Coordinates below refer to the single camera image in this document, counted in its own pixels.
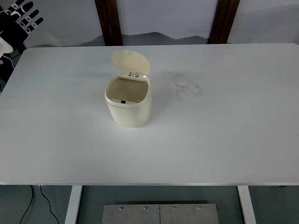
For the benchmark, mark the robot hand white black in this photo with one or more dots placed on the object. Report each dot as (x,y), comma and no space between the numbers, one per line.
(12,30)

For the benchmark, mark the cream trash bin body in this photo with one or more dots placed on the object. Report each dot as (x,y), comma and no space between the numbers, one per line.
(130,114)

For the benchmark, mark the white table leg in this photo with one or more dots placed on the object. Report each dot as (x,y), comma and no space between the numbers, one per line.
(73,205)
(246,205)

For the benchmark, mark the grey metal plate with screws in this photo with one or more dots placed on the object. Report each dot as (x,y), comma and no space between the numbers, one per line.
(189,214)
(130,214)

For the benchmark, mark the dark brown wooden post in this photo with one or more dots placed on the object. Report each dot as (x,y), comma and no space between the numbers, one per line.
(112,23)
(222,23)

